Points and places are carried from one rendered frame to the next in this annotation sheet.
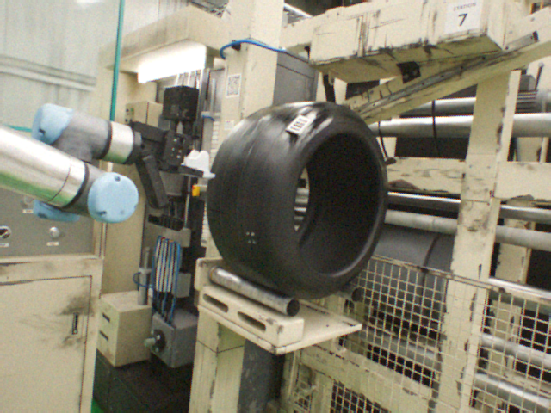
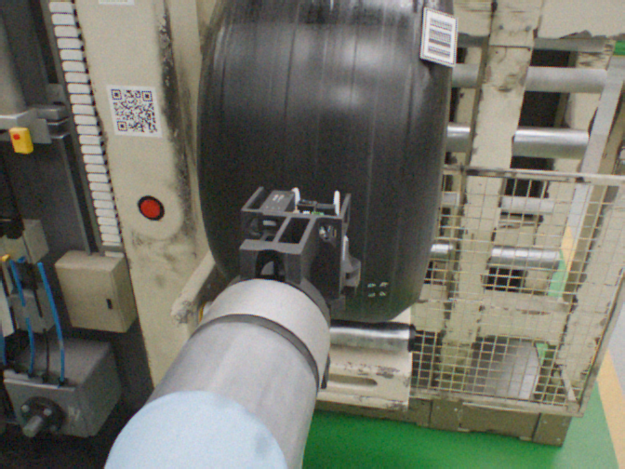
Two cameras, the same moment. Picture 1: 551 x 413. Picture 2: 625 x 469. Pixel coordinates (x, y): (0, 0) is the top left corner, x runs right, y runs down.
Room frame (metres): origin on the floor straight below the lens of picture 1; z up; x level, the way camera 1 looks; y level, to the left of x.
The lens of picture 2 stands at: (0.54, 0.43, 1.46)
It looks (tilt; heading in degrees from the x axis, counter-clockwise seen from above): 30 degrees down; 324
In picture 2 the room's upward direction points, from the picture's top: straight up
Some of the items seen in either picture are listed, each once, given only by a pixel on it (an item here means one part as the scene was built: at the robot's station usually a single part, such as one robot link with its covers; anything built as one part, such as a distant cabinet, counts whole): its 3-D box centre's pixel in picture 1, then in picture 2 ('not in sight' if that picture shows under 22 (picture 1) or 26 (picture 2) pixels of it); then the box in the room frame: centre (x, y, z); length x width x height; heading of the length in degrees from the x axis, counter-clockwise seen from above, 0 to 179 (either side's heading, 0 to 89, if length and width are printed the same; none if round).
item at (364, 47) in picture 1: (404, 42); not in sight; (1.31, -0.35, 1.71); 0.61 x 0.25 x 0.15; 44
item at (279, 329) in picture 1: (246, 311); (300, 355); (1.10, 0.05, 0.83); 0.36 x 0.09 x 0.06; 44
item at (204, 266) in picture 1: (247, 270); (221, 267); (1.32, 0.07, 0.90); 0.40 x 0.03 x 0.10; 134
